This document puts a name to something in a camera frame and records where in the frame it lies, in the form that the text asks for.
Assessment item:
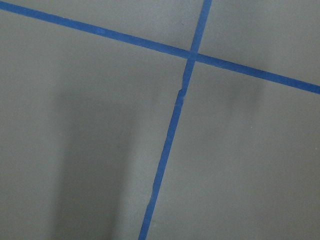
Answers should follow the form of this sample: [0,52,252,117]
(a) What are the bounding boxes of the crossing blue tape strip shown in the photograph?
[137,0,212,240]

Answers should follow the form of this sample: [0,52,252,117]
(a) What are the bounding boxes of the long blue tape strip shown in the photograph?
[0,1,320,94]

